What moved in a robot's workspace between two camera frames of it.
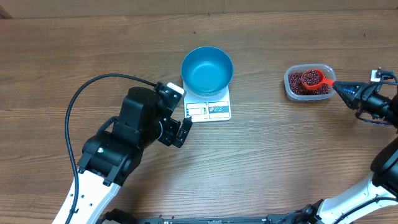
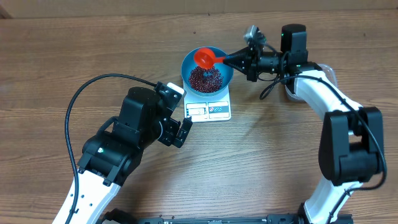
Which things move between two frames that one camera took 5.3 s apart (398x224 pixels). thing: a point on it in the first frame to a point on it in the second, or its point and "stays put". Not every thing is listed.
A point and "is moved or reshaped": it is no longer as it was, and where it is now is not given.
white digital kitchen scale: x=201 y=108 stays put
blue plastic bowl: x=207 y=71 stays put
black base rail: x=117 y=216 stays put
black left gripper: x=169 y=137 stays put
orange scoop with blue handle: x=313 y=79 is moved or reshaped
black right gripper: x=349 y=98 to x=245 y=56
